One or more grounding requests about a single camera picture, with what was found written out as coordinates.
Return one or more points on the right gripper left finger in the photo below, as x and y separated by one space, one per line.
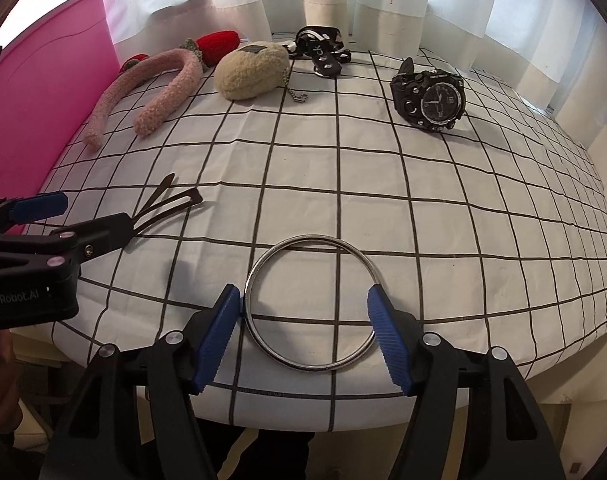
131 415

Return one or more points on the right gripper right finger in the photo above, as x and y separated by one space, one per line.
506 435

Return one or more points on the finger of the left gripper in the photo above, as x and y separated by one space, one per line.
97 237
20 211

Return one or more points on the plain silver bangle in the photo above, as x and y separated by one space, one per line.
253 275

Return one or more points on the black wrist watch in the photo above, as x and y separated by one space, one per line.
430 100

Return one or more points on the left hand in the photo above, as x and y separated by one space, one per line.
10 411

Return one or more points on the pink plastic bin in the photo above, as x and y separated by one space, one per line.
51 77

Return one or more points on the white black grid bedsheet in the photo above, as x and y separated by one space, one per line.
493 233

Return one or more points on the cream fluffy round pouch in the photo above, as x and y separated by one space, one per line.
251 70

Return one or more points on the white curtain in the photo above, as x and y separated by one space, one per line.
552 52

